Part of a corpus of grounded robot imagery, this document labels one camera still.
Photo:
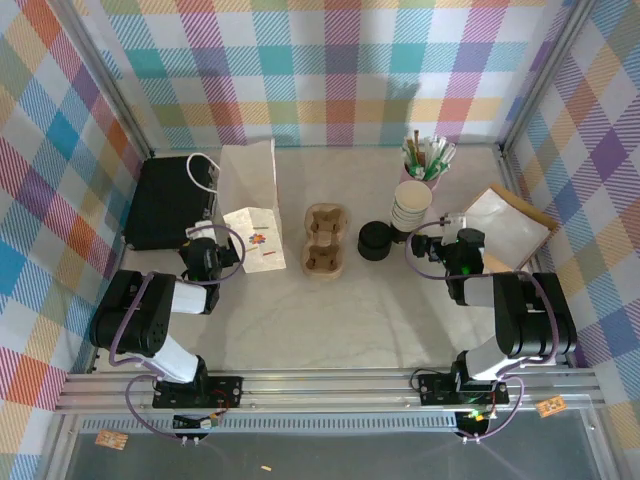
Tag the stack of paper cups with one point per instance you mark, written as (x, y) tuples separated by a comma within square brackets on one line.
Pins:
[(407, 217)]

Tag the stack of black cup lids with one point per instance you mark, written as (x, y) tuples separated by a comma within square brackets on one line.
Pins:
[(375, 242)]

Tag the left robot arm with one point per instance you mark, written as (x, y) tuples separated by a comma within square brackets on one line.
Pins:
[(130, 320)]

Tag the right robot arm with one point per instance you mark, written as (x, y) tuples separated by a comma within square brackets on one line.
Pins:
[(535, 320)]

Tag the stack of white napkins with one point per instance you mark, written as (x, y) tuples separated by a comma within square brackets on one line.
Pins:
[(510, 220)]

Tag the black hard carrying case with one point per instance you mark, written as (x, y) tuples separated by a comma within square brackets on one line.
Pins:
[(165, 200)]

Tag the brown cardboard napkin tray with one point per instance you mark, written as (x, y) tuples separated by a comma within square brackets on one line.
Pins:
[(540, 220)]

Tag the green white wrapped stick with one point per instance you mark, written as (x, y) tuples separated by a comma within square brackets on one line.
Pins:
[(417, 171), (407, 151), (447, 155), (436, 150)]

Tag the pink cylindrical holder cup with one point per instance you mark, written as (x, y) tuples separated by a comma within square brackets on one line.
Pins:
[(403, 172)]

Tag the plaid patterned backdrop panel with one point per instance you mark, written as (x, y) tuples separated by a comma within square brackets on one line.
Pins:
[(40, 200), (320, 60), (600, 200)]

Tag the small green circuit board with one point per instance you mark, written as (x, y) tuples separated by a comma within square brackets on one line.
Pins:
[(207, 422), (477, 416)]

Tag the orange printed tag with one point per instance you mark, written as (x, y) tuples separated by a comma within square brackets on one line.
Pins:
[(551, 407), (111, 440)]

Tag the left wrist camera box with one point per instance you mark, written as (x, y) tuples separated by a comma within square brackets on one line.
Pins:
[(200, 230)]

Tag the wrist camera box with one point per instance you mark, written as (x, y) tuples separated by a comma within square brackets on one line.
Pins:
[(200, 230), (454, 221)]

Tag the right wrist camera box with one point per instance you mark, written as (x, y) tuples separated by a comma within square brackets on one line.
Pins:
[(454, 221)]

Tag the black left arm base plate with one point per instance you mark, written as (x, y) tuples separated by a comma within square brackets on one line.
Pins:
[(230, 390)]

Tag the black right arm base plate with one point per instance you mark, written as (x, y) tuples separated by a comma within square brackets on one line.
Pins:
[(435, 389)]

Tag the aluminium mounting rail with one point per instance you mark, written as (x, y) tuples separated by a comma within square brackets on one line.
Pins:
[(325, 395)]

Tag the aluminium frame post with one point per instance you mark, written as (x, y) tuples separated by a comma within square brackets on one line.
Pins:
[(114, 90), (545, 75)]

